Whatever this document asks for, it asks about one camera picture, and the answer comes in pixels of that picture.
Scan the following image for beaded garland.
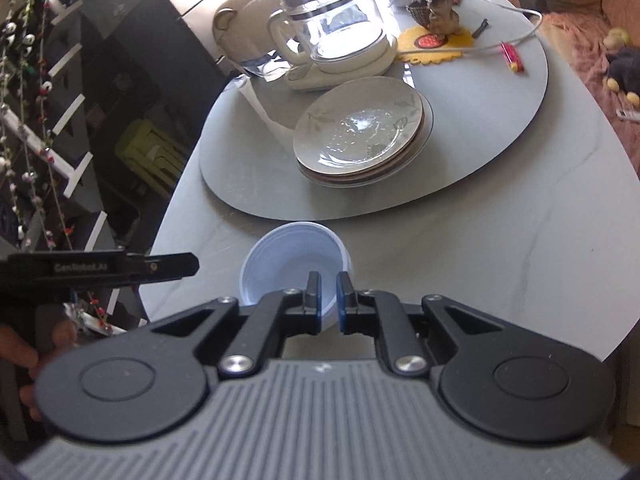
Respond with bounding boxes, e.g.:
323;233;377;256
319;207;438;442
0;0;116;336

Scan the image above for cream kettle base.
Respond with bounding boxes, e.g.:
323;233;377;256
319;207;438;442
285;35;399;92

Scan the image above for black shelf with white bars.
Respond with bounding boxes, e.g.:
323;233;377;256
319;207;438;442
0;0;151;336

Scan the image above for grey cabinet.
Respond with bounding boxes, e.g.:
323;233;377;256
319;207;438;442
70;0;226;96

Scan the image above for leaf print plate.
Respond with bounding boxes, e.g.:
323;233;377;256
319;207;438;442
296;95;430;181
292;76;425;171

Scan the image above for pink flower print plate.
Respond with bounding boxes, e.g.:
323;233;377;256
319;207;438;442
300;105;434;189

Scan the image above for pale blue plastic bowl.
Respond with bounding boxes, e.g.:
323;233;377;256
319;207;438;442
240;221;353;326
240;222;355;333

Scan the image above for cream bear-shaped cover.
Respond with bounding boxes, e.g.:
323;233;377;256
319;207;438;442
212;0;301;68

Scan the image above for person's left hand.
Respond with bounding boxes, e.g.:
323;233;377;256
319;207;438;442
0;317;77;423

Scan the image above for yellow plush toy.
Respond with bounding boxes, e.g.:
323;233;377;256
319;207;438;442
603;27;632;51

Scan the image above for stack of green stools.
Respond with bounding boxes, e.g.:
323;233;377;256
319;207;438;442
115;119;188;201

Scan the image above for glass kettle with green lid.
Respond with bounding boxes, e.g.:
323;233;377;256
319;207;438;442
267;0;388;68

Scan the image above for red pen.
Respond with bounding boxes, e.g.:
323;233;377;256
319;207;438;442
501;42;525;73

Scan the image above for yellow coaster mat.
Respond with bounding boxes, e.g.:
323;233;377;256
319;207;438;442
398;25;473;66

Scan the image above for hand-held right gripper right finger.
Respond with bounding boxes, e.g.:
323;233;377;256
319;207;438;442
336;271;503;380

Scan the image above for dark grey plush toy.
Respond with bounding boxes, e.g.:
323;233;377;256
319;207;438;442
606;47;640;93

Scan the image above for grey glass turntable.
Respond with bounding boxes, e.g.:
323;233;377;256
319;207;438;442
199;0;549;221

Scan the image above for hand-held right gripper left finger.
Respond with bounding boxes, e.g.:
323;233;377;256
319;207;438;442
151;271;322;380

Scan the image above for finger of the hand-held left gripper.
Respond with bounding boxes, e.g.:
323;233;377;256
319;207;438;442
125;252;200;283

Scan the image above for white cable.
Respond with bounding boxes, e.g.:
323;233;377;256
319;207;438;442
395;0;543;63

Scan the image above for small woven basket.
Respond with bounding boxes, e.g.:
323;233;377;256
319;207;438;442
406;0;433;28

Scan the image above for pink blanket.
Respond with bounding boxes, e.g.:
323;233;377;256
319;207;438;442
537;0;640;171

